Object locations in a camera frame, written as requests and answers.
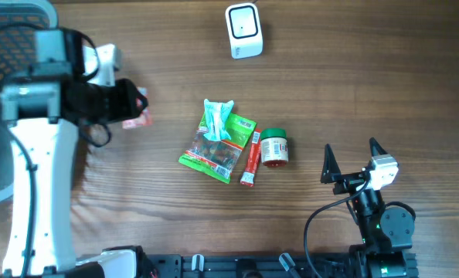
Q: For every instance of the red stick sachet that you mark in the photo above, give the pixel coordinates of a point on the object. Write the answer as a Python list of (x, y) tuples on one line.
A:
[(253, 160)]

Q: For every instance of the green lid jar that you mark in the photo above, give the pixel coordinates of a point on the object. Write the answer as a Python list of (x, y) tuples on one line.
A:
[(273, 147)]

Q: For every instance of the teal white wipes packet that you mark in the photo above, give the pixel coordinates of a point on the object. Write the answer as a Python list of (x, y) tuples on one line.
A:
[(216, 115)]

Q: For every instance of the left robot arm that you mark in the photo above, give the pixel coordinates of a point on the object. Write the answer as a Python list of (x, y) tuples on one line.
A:
[(44, 110)]

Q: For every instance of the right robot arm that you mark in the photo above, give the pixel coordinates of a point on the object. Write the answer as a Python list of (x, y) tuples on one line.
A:
[(386, 228)]

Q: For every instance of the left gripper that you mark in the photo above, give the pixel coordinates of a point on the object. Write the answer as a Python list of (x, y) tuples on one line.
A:
[(126, 91)]

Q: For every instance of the white barcode scanner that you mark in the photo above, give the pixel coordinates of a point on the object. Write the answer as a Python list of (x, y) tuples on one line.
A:
[(244, 30)]

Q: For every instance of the small red orange box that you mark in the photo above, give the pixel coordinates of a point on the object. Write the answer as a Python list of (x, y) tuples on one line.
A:
[(144, 118)]

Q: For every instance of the grey plastic mesh basket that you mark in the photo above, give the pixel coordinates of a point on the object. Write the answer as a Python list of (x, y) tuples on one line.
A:
[(16, 52)]

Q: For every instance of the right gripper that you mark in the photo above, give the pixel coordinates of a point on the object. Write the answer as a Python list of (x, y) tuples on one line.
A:
[(331, 167)]

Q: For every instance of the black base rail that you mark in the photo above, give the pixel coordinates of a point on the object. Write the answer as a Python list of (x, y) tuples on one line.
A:
[(252, 266)]

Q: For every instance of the green gummy candy bag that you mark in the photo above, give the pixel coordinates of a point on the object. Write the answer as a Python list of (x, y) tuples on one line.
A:
[(217, 159)]

